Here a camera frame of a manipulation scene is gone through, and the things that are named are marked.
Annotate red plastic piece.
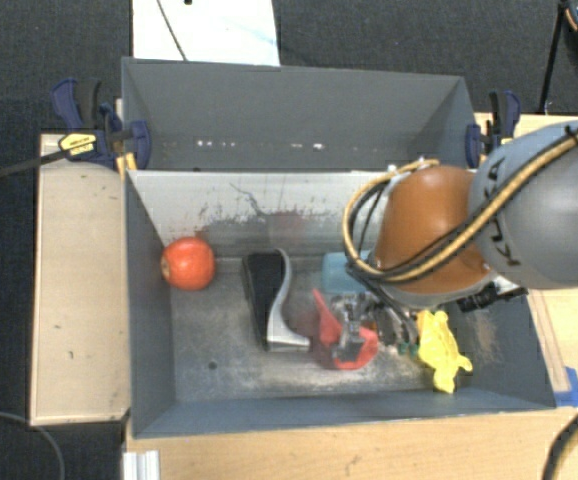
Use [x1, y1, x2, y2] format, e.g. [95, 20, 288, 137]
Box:
[310, 287, 380, 372]

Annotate light blue sponge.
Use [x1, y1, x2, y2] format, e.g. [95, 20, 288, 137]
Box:
[320, 250, 373, 294]

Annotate yellow toy animal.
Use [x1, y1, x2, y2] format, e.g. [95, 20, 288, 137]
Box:
[415, 308, 474, 396]

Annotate black and white shoe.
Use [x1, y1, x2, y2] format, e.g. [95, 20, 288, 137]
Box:
[240, 247, 313, 353]

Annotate grey metal bin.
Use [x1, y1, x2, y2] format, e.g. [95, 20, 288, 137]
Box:
[120, 56, 558, 440]

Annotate red apple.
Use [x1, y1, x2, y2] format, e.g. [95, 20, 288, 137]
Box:
[160, 236, 217, 292]

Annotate pale wood flat board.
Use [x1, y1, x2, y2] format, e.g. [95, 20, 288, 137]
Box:
[28, 132, 133, 427]

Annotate black cylinder on white bracket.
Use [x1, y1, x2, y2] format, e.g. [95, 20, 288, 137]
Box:
[455, 280, 530, 315]

